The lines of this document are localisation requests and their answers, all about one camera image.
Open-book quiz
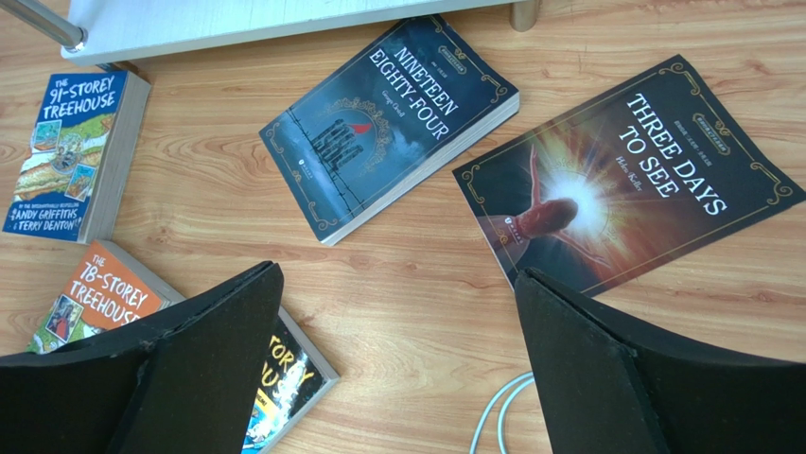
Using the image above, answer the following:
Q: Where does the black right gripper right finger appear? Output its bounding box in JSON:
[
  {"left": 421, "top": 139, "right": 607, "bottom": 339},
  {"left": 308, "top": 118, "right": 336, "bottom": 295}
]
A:
[{"left": 514, "top": 269, "right": 805, "bottom": 453}]

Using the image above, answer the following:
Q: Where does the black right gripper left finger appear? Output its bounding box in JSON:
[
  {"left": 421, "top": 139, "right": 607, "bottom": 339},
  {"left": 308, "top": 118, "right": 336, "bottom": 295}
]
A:
[{"left": 1, "top": 261, "right": 284, "bottom": 453}]

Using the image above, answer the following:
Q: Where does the black 169-Storey Treehouse book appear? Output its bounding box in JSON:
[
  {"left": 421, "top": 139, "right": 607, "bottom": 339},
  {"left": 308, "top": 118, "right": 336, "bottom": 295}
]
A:
[{"left": 241, "top": 307, "right": 340, "bottom": 453}]

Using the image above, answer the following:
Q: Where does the orange 78-Storey Treehouse book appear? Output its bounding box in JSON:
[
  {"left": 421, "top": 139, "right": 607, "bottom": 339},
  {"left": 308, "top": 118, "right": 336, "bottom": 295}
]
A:
[{"left": 26, "top": 240, "right": 185, "bottom": 355}]

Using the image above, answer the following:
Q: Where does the Nineteen Eighty-Four book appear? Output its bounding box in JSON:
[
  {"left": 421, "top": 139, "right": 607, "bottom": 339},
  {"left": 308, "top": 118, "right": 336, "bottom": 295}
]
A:
[{"left": 260, "top": 14, "right": 520, "bottom": 246}]

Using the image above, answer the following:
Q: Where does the Three Days to See book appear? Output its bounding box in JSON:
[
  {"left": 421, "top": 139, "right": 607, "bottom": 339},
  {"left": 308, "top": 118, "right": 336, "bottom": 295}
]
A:
[{"left": 453, "top": 55, "right": 805, "bottom": 296}]

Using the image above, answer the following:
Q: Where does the blue 91-Storey Treehouse book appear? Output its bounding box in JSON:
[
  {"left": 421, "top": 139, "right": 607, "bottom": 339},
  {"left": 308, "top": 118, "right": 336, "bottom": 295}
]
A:
[{"left": 2, "top": 70, "right": 151, "bottom": 244}]

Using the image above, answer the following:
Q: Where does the white two-tier shelf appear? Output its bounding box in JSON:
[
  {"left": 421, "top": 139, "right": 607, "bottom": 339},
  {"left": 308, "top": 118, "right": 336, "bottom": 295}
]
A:
[{"left": 0, "top": 0, "right": 543, "bottom": 68}]

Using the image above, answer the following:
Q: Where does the white cable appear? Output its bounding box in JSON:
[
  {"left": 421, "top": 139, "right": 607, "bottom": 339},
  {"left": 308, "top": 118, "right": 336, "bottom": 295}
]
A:
[{"left": 468, "top": 371, "right": 536, "bottom": 454}]

